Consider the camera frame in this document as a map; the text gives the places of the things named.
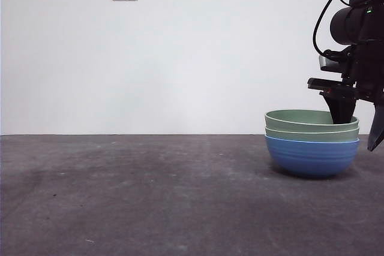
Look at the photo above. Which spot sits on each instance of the green ribbed bowl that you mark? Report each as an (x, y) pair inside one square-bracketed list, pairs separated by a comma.
[(300, 136), (282, 124)]

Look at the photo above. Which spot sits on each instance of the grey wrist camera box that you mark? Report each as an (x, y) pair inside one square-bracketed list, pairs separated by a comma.
[(325, 62)]

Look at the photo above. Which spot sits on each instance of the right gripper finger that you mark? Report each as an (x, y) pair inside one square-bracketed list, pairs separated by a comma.
[(342, 110), (378, 130)]

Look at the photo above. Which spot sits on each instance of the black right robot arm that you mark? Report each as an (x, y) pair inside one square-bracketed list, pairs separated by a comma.
[(348, 25)]

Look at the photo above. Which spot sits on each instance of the blue ribbed bowl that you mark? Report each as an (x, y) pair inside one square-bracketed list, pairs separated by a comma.
[(312, 160)]

